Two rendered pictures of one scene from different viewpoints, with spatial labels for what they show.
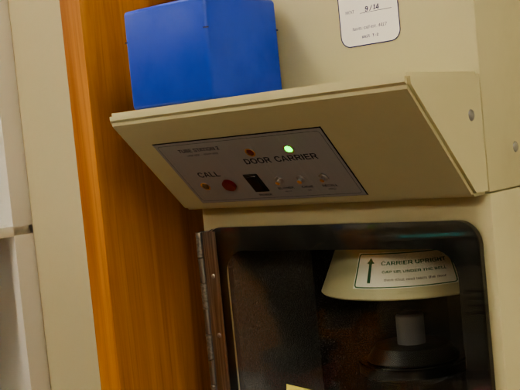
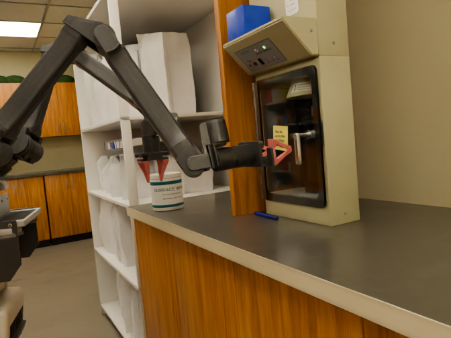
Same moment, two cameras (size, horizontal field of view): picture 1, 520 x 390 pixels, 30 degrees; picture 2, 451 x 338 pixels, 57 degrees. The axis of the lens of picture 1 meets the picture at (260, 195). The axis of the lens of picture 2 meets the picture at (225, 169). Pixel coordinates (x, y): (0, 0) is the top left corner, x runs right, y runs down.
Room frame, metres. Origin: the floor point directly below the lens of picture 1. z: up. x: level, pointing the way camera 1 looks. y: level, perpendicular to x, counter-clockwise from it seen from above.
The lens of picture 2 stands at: (-0.38, -0.36, 1.21)
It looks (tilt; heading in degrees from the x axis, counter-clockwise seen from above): 4 degrees down; 22
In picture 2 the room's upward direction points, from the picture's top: 5 degrees counter-clockwise
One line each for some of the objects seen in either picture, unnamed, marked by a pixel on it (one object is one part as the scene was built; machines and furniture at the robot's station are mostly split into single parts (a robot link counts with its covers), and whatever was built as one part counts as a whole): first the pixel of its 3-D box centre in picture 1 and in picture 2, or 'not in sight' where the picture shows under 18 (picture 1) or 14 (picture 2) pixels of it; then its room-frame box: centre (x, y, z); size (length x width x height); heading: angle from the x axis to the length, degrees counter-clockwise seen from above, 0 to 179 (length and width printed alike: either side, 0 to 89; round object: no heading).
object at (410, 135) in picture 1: (286, 151); (266, 49); (0.85, -0.03, 1.46); 0.32 x 0.11 x 0.10; 51
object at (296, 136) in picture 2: not in sight; (302, 147); (0.79, -0.12, 1.17); 0.05 x 0.03 x 0.10; 140
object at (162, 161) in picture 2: not in sight; (156, 167); (0.83, 0.38, 1.13); 0.07 x 0.07 x 0.09; 51
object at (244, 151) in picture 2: not in sight; (243, 155); (0.64, 0.00, 1.16); 0.10 x 0.07 x 0.07; 51
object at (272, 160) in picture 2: not in sight; (273, 151); (0.67, -0.07, 1.17); 0.09 x 0.07 x 0.07; 141
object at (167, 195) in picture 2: not in sight; (166, 190); (1.13, 0.52, 1.02); 0.13 x 0.13 x 0.15
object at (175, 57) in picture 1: (203, 55); (248, 25); (0.90, 0.04, 1.56); 0.10 x 0.10 x 0.09; 51
